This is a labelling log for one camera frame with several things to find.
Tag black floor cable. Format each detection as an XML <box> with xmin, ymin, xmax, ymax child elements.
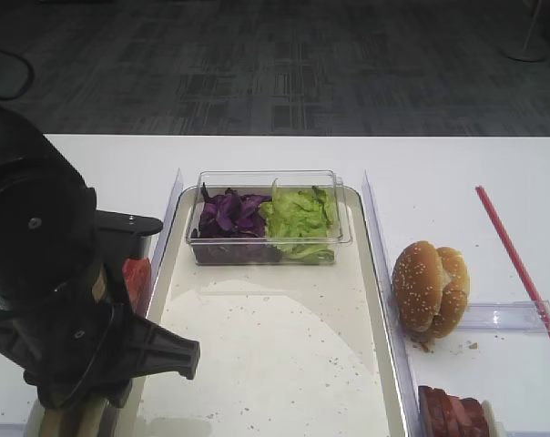
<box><xmin>0</xmin><ymin>45</ymin><xmax>36</xmax><ymax>101</ymax></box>

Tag clear vertical rail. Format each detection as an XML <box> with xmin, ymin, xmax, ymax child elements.
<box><xmin>362</xmin><ymin>172</ymin><xmax>425</xmax><ymax>436</ymax></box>
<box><xmin>137</xmin><ymin>168</ymin><xmax>183</xmax><ymax>318</ymax></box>

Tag sesame top bun rear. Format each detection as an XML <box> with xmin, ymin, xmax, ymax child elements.
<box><xmin>429</xmin><ymin>247</ymin><xmax>470</xmax><ymax>339</ymax></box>

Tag clear plastic salad container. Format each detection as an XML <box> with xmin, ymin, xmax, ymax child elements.
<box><xmin>185</xmin><ymin>170</ymin><xmax>352</xmax><ymax>266</ymax></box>

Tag left clear vertical rail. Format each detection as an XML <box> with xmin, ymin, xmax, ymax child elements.
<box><xmin>137</xmin><ymin>168</ymin><xmax>183</xmax><ymax>318</ymax></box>

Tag purple cabbage leaves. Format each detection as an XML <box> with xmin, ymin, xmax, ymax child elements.
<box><xmin>191</xmin><ymin>184</ymin><xmax>271</xmax><ymax>239</ymax></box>

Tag clear rail behind top buns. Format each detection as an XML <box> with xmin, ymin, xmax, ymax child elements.
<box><xmin>457</xmin><ymin>300</ymin><xmax>550</xmax><ymax>334</ymax></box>

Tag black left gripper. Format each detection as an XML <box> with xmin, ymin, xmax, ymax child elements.
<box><xmin>0</xmin><ymin>210</ymin><xmax>200</xmax><ymax>408</ymax></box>

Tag clear rail behind bottom buns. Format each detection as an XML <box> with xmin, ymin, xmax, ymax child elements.
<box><xmin>0</xmin><ymin>423</ymin><xmax>25</xmax><ymax>437</ymax></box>

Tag red tomato slices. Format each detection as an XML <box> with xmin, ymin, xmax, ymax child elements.
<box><xmin>122</xmin><ymin>258</ymin><xmax>151</xmax><ymax>314</ymax></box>

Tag right clear vertical rail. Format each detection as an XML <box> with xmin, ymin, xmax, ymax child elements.
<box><xmin>362</xmin><ymin>172</ymin><xmax>425</xmax><ymax>436</ymax></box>

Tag sesame top bun front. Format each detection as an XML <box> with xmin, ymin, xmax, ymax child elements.
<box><xmin>392</xmin><ymin>240</ymin><xmax>444</xmax><ymax>332</ymax></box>

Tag sesame bun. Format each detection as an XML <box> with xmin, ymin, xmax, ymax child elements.
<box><xmin>392</xmin><ymin>240</ymin><xmax>444</xmax><ymax>332</ymax></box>
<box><xmin>429</xmin><ymin>247</ymin><xmax>470</xmax><ymax>339</ymax></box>

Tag right red strip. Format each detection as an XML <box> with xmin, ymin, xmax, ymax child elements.
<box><xmin>475</xmin><ymin>186</ymin><xmax>550</xmax><ymax>339</ymax></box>

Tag white pusher block meat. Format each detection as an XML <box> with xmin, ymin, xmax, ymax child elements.
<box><xmin>481</xmin><ymin>401</ymin><xmax>507</xmax><ymax>437</ymax></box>

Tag metal baking tray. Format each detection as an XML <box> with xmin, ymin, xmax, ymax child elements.
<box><xmin>117</xmin><ymin>189</ymin><xmax>407</xmax><ymax>436</ymax></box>

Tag green lettuce leaves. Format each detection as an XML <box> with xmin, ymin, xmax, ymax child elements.
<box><xmin>260</xmin><ymin>183</ymin><xmax>337</xmax><ymax>264</ymax></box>

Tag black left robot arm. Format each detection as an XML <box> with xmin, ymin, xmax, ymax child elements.
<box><xmin>0</xmin><ymin>107</ymin><xmax>200</xmax><ymax>410</ymax></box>

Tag clear rail behind buns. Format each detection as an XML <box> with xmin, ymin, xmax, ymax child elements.
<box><xmin>0</xmin><ymin>423</ymin><xmax>25</xmax><ymax>437</ymax></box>
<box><xmin>457</xmin><ymin>300</ymin><xmax>550</xmax><ymax>334</ymax></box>

